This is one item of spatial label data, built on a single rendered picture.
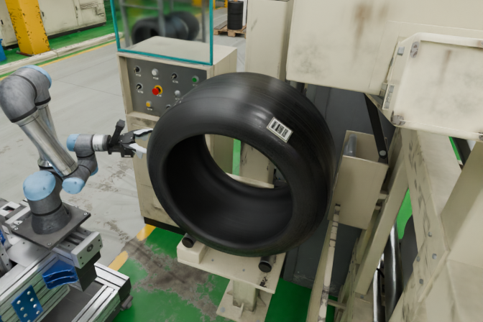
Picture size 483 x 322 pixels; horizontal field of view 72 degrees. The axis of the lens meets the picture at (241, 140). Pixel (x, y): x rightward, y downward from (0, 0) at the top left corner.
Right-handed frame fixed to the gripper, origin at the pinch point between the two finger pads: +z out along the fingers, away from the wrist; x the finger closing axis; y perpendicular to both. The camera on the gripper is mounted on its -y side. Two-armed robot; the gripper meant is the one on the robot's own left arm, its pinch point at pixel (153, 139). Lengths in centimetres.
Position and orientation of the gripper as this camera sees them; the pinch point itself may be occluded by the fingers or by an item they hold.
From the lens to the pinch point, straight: 145.6
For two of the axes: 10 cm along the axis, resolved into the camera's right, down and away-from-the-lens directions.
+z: 10.0, 0.1, 0.6
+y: -0.5, 7.7, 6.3
